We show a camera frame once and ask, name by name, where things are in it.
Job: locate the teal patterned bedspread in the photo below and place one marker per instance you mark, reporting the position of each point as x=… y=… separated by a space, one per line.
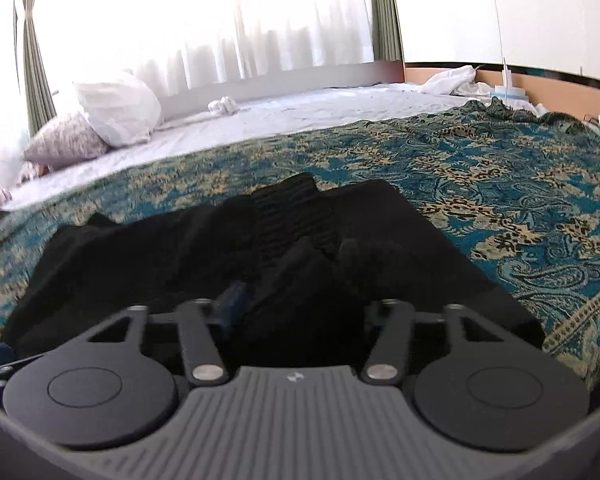
x=518 y=194

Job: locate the grey patterned pillow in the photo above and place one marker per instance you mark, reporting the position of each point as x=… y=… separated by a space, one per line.
x=64 y=141

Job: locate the small white crumpled cloth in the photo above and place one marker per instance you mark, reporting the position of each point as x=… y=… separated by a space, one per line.
x=225 y=106

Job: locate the green curtain left panel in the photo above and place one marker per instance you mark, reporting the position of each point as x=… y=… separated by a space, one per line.
x=36 y=91

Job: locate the white pillow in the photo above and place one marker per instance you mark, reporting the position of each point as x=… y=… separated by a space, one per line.
x=121 y=109

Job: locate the wooden bed frame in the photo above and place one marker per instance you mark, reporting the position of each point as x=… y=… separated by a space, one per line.
x=576 y=95

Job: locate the black pants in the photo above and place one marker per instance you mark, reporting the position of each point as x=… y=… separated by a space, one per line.
x=312 y=263

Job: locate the white cloth pile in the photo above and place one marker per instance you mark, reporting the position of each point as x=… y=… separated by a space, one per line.
x=460 y=81

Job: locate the green curtain right panel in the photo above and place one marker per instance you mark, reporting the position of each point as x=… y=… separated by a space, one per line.
x=386 y=32

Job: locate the green curtain panel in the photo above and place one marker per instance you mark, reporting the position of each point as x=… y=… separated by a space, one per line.
x=36 y=91
x=386 y=32

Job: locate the white sheer curtain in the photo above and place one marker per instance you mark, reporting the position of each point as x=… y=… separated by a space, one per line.
x=177 y=45

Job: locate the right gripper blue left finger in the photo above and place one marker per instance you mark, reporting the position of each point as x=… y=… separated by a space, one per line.
x=201 y=323

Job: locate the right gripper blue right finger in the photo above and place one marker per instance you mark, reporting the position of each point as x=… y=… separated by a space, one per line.
x=393 y=321

